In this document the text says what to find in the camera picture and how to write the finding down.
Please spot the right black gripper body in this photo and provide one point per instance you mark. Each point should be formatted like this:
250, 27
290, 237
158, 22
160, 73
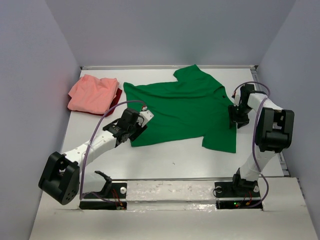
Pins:
239, 113

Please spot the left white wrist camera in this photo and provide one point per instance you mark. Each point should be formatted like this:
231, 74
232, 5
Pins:
145, 116

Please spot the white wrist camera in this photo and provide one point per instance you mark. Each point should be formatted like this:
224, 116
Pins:
145, 116
239, 96

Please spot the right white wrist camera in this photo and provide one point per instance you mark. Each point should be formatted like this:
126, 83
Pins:
239, 96

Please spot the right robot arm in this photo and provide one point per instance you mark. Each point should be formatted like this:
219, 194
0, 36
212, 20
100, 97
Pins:
272, 133

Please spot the green t shirt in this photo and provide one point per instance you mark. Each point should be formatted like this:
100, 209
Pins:
193, 106

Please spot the pink folded t shirt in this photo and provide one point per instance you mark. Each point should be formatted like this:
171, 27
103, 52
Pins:
92, 95

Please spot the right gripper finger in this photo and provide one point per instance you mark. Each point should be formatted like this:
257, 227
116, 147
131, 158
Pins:
232, 124
242, 123

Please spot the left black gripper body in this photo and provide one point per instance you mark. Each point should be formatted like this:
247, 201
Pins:
133, 128

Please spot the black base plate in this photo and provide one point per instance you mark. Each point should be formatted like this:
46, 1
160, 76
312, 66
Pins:
241, 195
116, 199

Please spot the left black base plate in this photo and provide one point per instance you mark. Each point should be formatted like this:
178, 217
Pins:
116, 199

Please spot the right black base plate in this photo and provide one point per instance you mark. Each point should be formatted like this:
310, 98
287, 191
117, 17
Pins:
241, 195

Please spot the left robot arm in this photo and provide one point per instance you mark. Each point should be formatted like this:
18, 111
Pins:
64, 176

